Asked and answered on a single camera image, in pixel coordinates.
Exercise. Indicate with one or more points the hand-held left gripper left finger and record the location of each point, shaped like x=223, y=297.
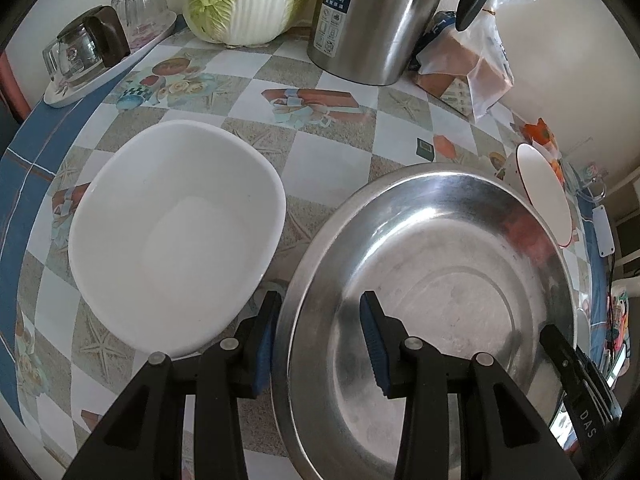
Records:
x=265, y=346

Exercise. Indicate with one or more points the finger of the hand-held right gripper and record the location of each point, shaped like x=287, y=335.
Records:
x=560, y=352

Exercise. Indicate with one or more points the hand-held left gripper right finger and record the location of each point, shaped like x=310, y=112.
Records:
x=372, y=346

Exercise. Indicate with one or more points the large stainless steel basin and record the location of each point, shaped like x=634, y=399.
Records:
x=450, y=260

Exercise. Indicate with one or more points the red-rimmed white bowl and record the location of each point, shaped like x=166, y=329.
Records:
x=542, y=195

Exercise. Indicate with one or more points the round white bowl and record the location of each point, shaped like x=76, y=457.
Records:
x=582, y=327

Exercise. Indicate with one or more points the white plastic strip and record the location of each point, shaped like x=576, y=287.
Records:
x=603, y=230

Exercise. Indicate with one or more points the white square bowl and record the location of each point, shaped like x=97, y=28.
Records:
x=175, y=240

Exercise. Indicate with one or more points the clear glass mug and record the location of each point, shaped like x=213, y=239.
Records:
x=592, y=182

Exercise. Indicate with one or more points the orange snack packet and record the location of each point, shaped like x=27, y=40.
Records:
x=540, y=135

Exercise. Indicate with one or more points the bagged sliced bread loaf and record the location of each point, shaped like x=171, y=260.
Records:
x=475, y=70

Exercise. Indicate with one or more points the white oval tray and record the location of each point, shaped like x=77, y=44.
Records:
x=107, y=72

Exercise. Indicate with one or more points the stainless steel thermos jug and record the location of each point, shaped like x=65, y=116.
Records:
x=370, y=25

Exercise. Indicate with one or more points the napa cabbage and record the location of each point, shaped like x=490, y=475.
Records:
x=240, y=5

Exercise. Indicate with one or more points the clear drinking glass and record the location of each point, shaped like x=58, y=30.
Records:
x=150, y=10
x=120, y=12

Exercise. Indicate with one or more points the red chair frame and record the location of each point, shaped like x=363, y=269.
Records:
x=11, y=85

